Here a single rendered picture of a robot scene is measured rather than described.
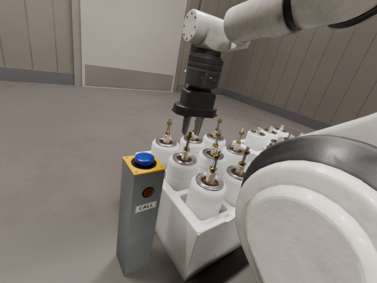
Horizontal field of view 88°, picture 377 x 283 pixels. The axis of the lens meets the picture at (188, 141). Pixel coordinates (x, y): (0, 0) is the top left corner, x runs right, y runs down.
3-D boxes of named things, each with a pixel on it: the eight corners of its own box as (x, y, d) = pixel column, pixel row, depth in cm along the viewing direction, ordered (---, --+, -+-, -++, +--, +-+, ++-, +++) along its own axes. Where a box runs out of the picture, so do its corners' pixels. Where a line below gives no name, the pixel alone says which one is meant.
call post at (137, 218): (149, 264, 53) (166, 169, 41) (124, 277, 49) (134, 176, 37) (139, 243, 58) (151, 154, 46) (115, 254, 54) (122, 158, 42)
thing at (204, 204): (202, 251, 52) (219, 199, 45) (173, 232, 56) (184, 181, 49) (215, 229, 60) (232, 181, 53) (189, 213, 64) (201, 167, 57)
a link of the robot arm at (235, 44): (219, 54, 52) (260, 47, 41) (191, 46, 47) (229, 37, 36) (223, 27, 50) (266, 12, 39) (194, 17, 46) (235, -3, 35)
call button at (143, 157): (156, 167, 41) (157, 159, 40) (138, 170, 39) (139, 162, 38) (148, 158, 44) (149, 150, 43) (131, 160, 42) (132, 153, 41)
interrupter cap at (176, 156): (169, 153, 61) (169, 151, 61) (191, 153, 64) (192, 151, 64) (175, 166, 55) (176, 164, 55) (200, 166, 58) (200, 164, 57)
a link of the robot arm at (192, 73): (178, 118, 47) (187, 66, 42) (168, 106, 55) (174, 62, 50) (221, 121, 52) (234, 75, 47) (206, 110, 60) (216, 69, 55)
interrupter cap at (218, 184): (216, 196, 46) (217, 194, 46) (189, 182, 49) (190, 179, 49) (227, 182, 53) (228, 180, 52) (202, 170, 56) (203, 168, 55)
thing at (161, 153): (141, 185, 72) (146, 141, 65) (156, 173, 80) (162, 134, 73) (162, 196, 69) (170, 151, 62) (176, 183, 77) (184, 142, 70)
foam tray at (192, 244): (267, 229, 74) (286, 192, 67) (184, 282, 51) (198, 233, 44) (204, 173, 101) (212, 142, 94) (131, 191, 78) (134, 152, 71)
